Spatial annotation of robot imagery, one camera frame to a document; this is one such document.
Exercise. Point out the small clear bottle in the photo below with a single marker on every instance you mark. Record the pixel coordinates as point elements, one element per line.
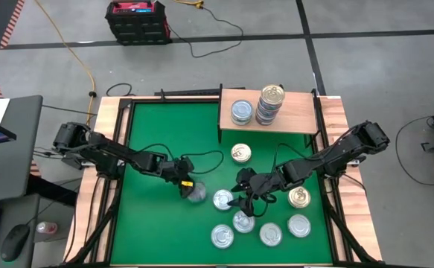
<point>47,227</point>

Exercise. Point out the red labelled fish can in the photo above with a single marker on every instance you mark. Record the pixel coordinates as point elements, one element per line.
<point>243,223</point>

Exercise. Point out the black table frame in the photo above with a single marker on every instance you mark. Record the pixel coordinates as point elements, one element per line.
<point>172,99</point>

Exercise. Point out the grey desk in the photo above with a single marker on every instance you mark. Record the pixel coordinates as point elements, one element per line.
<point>15,167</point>

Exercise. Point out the green table mat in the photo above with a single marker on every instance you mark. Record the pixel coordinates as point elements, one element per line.
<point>157,223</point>

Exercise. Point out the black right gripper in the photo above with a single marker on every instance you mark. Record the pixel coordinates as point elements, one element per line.
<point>268,184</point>

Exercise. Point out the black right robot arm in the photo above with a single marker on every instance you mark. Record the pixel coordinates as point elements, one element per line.
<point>343,149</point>

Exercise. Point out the silver lidded tuna can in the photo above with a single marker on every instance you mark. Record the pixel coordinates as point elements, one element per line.
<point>299,225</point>

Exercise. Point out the green Bumble Bee tuna can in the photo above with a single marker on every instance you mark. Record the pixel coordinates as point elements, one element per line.
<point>242,121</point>
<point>242,108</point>

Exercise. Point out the olive green albacore tuna can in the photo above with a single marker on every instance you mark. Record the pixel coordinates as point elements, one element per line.
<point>222,236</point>

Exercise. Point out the grey keyboard shelf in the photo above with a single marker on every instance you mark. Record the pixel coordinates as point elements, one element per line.
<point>19,208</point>

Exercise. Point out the dark blue tuna can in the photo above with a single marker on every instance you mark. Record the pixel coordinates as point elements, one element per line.
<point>198,193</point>
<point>223,200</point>

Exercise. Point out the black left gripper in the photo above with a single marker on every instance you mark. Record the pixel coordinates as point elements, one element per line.
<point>173,174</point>

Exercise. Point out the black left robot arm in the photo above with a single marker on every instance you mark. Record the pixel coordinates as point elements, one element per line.
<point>127,158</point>

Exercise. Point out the black computer mouse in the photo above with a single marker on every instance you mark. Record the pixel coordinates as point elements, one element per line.
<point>15,242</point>

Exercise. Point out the blue red Wild Planet can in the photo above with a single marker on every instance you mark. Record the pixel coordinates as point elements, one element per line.
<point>269,111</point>
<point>299,197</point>
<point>272,94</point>
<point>241,153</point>
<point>265,122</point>
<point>267,117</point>

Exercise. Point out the wooden shelf on black stand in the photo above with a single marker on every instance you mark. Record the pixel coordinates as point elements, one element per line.
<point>220,137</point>

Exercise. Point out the teal Trader Joe's tuna can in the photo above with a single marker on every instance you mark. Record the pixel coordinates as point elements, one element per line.
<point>270,234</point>

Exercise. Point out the black red power station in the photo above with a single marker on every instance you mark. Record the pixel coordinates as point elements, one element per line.
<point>138,26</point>

